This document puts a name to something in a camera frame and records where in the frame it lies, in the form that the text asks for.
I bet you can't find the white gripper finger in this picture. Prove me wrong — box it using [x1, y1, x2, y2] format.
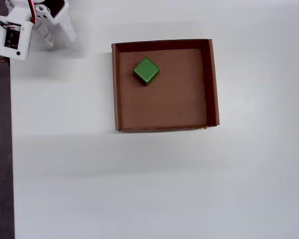
[35, 4, 55, 47]
[56, 17, 78, 51]

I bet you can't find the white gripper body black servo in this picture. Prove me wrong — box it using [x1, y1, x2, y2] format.
[27, 0, 69, 25]

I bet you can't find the green cube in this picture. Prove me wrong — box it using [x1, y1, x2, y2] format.
[133, 56, 160, 87]

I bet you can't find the brown cardboard box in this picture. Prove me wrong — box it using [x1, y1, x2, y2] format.
[111, 38, 220, 132]

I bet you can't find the red black gripper servo cable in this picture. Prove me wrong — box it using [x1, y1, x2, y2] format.
[27, 0, 38, 25]

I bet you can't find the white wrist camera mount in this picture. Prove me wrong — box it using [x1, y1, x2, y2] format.
[0, 6, 32, 61]

